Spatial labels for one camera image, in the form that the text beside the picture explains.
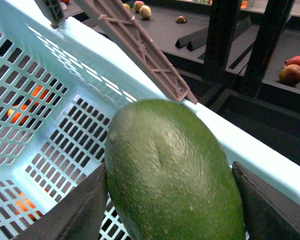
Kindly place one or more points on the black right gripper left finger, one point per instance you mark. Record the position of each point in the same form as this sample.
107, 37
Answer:
76, 217

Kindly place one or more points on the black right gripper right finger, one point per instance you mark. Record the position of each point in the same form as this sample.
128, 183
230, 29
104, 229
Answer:
268, 213

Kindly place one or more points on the green avocado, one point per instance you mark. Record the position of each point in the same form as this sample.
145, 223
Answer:
168, 177

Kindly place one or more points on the light blue plastic basket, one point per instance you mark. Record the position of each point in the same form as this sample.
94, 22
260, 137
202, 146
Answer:
58, 90

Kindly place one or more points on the brown basket handle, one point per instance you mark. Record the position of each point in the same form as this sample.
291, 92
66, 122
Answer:
122, 28

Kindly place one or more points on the red green mango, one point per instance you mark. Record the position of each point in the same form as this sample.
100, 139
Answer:
290, 75

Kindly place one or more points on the black triangular divider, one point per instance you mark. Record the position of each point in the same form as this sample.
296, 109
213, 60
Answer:
193, 40

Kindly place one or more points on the green red apple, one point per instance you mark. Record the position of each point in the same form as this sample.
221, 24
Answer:
137, 5
145, 12

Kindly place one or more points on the brown fruit on shelf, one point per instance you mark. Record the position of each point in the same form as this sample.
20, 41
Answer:
182, 19

